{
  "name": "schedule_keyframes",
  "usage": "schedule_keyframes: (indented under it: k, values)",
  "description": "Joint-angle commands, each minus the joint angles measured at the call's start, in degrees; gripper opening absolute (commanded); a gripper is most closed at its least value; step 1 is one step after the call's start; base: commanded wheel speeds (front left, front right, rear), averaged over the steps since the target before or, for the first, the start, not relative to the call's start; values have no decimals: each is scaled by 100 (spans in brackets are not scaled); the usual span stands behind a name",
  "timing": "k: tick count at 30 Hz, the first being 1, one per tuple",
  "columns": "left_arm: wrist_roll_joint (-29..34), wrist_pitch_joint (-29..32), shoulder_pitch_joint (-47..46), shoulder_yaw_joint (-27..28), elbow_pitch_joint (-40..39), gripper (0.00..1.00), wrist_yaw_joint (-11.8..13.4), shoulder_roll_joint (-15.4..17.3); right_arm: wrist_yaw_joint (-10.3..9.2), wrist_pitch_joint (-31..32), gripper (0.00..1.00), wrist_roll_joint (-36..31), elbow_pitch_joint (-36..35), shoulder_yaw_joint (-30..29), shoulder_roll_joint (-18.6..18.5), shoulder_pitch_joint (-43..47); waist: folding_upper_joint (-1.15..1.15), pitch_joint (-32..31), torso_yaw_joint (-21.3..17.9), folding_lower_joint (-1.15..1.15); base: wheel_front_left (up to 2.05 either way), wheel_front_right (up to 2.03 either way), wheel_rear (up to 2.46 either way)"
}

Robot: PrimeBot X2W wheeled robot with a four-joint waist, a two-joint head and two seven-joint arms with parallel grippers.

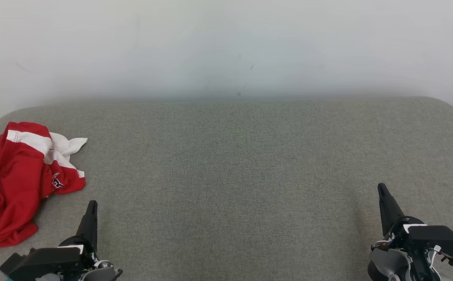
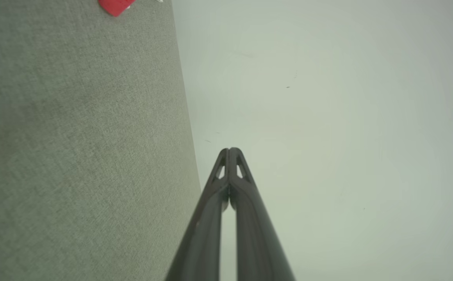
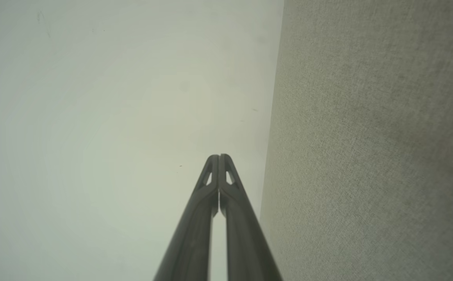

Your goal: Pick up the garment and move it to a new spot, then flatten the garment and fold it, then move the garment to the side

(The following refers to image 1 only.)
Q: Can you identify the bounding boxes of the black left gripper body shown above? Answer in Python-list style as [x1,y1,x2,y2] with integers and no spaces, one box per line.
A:
[11,236,96,281]

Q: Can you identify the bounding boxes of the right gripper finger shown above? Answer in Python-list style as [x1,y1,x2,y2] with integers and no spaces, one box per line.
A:
[378,183,407,237]

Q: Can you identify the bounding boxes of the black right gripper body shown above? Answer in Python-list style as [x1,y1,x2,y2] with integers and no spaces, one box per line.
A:
[371,216,453,281]

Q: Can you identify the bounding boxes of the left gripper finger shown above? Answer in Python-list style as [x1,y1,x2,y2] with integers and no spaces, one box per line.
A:
[76,200,98,251]

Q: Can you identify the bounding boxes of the red shorts white band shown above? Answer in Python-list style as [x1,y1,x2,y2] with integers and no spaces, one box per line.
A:
[0,122,54,249]

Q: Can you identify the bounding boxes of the thin red white wires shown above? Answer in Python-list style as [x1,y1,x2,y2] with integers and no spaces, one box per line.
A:
[428,245,453,281]

